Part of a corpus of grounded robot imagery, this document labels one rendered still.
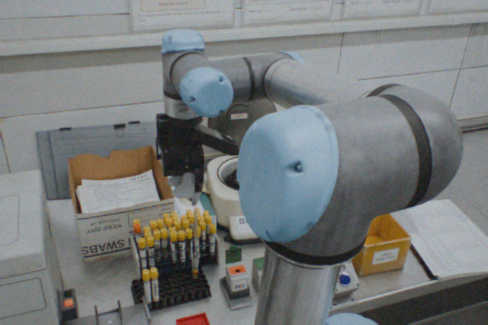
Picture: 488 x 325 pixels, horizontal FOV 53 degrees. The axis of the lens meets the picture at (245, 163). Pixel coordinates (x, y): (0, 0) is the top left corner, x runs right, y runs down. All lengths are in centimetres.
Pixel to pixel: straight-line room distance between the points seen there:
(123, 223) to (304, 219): 89
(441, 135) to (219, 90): 39
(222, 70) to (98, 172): 78
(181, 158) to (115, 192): 52
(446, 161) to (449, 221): 107
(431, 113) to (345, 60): 122
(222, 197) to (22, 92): 60
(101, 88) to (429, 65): 114
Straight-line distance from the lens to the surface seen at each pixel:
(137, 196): 142
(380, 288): 128
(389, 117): 46
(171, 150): 94
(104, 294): 123
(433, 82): 196
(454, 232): 151
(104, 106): 148
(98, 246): 130
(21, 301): 98
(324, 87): 66
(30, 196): 104
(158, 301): 116
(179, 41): 86
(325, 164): 41
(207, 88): 76
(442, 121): 49
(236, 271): 116
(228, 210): 132
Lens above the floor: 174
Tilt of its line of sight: 31 degrees down
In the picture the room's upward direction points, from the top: 3 degrees clockwise
